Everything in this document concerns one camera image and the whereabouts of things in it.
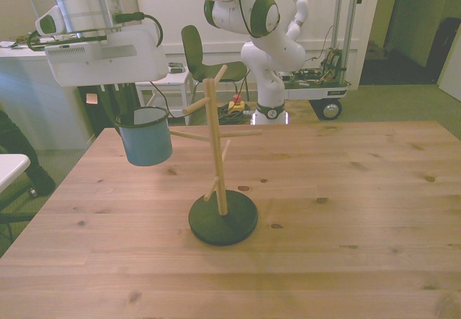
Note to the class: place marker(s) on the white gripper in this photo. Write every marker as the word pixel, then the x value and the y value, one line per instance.
pixel 108 63

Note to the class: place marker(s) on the light blue enamel mug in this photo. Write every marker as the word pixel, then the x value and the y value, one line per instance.
pixel 147 142

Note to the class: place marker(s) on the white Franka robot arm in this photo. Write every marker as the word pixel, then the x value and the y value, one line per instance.
pixel 266 56

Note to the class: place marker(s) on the wooden mug tree black base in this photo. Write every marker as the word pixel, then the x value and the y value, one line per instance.
pixel 223 222

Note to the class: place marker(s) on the black box bin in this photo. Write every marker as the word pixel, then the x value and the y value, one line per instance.
pixel 97 113

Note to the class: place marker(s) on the orange sticky note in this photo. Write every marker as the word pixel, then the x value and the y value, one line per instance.
pixel 92 98

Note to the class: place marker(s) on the small white side table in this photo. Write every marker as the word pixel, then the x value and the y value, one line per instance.
pixel 178 81

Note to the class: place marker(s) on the small device on side table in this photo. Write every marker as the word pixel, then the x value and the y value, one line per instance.
pixel 176 68

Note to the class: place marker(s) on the dark moulded chair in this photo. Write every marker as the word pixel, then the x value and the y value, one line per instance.
pixel 192 52

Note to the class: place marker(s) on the white desk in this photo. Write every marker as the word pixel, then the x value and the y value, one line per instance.
pixel 25 92

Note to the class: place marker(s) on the yellow emergency stop button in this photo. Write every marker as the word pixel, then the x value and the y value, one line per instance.
pixel 236 104

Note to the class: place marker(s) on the white rounded table top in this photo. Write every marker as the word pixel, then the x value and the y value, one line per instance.
pixel 11 169

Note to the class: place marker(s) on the wheeled equipment cart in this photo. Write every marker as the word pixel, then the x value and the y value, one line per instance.
pixel 329 110

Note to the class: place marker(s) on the black camera stand pole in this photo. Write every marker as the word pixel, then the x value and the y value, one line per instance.
pixel 138 106

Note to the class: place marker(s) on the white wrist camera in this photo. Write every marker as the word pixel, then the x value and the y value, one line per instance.
pixel 66 50

